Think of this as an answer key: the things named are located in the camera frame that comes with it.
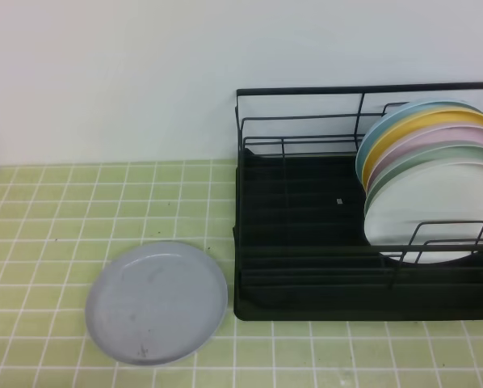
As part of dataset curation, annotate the black wire dish rack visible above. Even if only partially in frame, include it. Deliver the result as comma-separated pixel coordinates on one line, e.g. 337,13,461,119
233,82,483,290

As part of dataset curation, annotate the yellow plate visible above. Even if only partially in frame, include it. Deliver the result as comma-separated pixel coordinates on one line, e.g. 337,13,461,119
361,107,483,188

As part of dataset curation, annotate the blue plate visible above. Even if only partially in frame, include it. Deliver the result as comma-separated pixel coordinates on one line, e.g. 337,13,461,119
355,99,474,183

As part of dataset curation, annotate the pink plate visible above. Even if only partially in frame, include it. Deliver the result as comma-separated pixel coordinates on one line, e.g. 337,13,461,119
364,122,483,192

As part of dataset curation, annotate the green plate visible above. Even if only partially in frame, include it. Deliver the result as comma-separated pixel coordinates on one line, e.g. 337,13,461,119
364,142,483,213

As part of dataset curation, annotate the grey plate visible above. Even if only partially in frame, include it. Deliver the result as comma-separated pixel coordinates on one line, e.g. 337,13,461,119
85,242,228,366

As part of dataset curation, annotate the white plate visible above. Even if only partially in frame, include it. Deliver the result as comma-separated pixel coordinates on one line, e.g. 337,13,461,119
363,158,483,247

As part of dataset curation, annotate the black drip tray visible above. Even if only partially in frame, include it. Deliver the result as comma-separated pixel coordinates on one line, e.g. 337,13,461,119
233,150,483,321

